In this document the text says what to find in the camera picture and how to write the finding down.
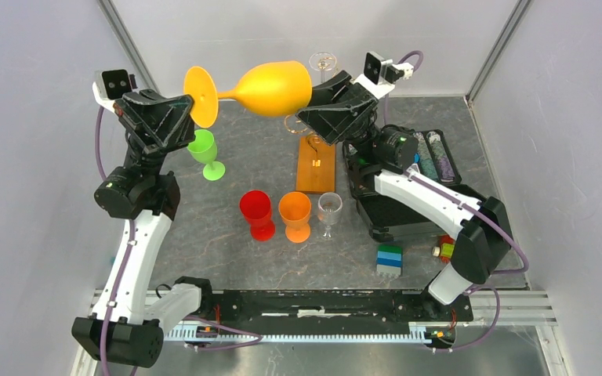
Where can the black poker chip case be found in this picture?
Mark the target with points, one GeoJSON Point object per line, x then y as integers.
{"type": "Point", "coordinates": [388, 220]}

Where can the small colourful toy car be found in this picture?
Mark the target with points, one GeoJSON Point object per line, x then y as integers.
{"type": "Point", "coordinates": [444, 249]}

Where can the blue green toy block stack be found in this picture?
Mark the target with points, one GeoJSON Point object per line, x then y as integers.
{"type": "Point", "coordinates": [389, 260]}

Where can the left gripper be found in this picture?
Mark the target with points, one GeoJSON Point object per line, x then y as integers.
{"type": "Point", "coordinates": [170, 121]}

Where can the yellow wine glass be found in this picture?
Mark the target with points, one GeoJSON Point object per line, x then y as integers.
{"type": "Point", "coordinates": [271, 90]}

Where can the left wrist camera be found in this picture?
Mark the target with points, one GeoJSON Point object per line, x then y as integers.
{"type": "Point", "coordinates": [110, 85]}

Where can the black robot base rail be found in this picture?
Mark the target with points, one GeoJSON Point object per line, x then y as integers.
{"type": "Point", "coordinates": [308, 312]}

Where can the orange wine glass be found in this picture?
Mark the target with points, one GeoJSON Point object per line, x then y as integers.
{"type": "Point", "coordinates": [295, 209]}

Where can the clear wine glass back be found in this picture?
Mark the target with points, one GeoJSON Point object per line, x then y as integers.
{"type": "Point", "coordinates": [325, 63]}

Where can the red wine glass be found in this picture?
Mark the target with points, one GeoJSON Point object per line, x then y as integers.
{"type": "Point", "coordinates": [256, 207]}

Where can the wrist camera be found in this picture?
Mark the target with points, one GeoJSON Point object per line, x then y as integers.
{"type": "Point", "coordinates": [110, 85]}
{"type": "Point", "coordinates": [379, 75]}

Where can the clear wine glass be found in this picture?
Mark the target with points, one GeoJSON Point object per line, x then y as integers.
{"type": "Point", "coordinates": [329, 206]}
{"type": "Point", "coordinates": [325, 63]}

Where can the clear wine glass front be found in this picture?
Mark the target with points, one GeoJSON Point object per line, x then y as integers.
{"type": "Point", "coordinates": [329, 206]}

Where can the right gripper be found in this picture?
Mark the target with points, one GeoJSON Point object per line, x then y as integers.
{"type": "Point", "coordinates": [337, 124]}

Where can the gold wire wooden glass rack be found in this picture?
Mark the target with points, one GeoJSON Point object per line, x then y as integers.
{"type": "Point", "coordinates": [316, 162]}

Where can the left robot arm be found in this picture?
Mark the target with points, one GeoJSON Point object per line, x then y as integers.
{"type": "Point", "coordinates": [122, 328]}

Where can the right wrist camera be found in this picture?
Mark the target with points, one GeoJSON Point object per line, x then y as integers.
{"type": "Point", "coordinates": [379, 75]}

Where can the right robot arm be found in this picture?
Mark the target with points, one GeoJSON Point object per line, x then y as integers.
{"type": "Point", "coordinates": [481, 229]}

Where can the green wine glass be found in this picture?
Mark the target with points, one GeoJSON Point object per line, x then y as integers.
{"type": "Point", "coordinates": [204, 150]}

